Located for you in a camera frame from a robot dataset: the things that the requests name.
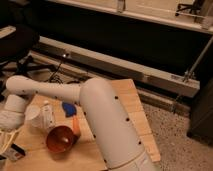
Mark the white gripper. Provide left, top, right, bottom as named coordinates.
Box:
left=0, top=110, right=25, bottom=154

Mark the black and white eraser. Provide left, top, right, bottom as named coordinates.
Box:
left=0, top=144, right=25, bottom=162

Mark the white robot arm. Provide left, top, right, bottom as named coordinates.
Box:
left=0, top=75, right=156, bottom=171

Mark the red bowl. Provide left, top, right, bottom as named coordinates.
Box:
left=46, top=126, right=74, bottom=153

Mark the black office chair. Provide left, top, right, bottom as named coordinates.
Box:
left=0, top=23, right=56, bottom=101

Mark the blue brush with orange handle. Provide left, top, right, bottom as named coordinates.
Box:
left=62, top=102, right=81, bottom=137

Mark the black cable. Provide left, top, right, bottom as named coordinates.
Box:
left=46, top=53, right=81, bottom=84

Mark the metal beam rail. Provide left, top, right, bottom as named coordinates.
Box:
left=36, top=37, right=200, bottom=98

